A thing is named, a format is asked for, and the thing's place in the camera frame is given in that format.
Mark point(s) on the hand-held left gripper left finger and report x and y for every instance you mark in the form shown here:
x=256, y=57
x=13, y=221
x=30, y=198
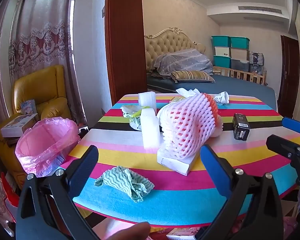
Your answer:
x=86, y=166

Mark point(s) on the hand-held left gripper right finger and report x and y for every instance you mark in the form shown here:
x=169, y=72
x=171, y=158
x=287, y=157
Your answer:
x=215, y=173

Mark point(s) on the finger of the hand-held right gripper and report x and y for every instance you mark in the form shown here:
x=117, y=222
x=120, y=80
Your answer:
x=285, y=146
x=292, y=125

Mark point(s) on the bin with pink plastic liner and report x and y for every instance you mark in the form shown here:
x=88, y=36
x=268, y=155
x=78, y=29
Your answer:
x=40, y=152

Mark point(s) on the pink foam fruit net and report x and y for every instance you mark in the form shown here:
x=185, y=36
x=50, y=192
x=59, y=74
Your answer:
x=187, y=125

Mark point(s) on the white printed paper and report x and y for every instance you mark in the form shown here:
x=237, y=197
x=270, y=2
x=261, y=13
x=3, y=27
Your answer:
x=221, y=98

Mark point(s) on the yellow printed carton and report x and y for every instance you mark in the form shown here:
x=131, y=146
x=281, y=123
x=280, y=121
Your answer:
x=175, y=100

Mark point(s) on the white foam block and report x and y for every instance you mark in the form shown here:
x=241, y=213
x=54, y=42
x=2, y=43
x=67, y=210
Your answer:
x=150, y=130
x=147, y=100

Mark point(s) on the person's left hand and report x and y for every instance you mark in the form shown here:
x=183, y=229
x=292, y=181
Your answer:
x=132, y=231

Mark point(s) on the green wavy patterned cloth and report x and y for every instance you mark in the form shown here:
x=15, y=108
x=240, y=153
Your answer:
x=125, y=182

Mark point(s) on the white flat cardboard box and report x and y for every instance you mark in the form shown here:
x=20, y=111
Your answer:
x=172, y=163

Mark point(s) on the black small carton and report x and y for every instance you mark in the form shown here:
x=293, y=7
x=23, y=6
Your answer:
x=241, y=127

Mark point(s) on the dark wooden room door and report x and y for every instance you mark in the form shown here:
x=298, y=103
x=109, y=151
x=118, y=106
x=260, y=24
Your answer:
x=290, y=75

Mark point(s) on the striped colourful tablecloth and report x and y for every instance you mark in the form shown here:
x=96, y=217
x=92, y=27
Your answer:
x=165, y=187

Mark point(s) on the blue bed mattress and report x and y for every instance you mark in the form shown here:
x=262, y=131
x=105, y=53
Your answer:
x=240, y=90

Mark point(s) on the green white plastic bag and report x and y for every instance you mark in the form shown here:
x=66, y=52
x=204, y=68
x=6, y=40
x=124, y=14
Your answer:
x=132, y=117

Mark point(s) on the pink white printed box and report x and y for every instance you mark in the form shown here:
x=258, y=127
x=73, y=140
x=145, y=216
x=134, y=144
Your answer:
x=182, y=233

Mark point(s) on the black white checkered bag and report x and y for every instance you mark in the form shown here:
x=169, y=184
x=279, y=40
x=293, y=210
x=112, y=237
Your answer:
x=256, y=57

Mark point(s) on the red bag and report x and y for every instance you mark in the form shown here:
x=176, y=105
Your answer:
x=11, y=195

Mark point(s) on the upright colourful printed box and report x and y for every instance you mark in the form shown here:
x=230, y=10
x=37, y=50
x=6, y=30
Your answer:
x=28, y=108

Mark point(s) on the yellow leather armchair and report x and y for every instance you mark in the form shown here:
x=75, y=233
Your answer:
x=40, y=87

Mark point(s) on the stack of plastic storage boxes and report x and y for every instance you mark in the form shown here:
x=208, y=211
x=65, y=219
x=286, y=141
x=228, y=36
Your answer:
x=230, y=52

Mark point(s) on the striped pillow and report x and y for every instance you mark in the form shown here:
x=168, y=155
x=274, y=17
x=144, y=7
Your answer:
x=192, y=76

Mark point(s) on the grey duvet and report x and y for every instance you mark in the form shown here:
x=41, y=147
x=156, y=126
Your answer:
x=182, y=61

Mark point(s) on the ceiling air vent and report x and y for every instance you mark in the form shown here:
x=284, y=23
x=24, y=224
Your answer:
x=260, y=9

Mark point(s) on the brown wooden door panel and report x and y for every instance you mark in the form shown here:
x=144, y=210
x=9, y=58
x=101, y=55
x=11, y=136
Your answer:
x=125, y=42

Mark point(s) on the patterned lace curtain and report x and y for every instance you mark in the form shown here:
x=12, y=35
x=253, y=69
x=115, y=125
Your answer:
x=45, y=30

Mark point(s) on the beige tufted headboard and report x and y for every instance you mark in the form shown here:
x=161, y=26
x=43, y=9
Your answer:
x=165, y=40

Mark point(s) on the wooden crib rail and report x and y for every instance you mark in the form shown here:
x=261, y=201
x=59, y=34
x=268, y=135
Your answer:
x=240, y=73

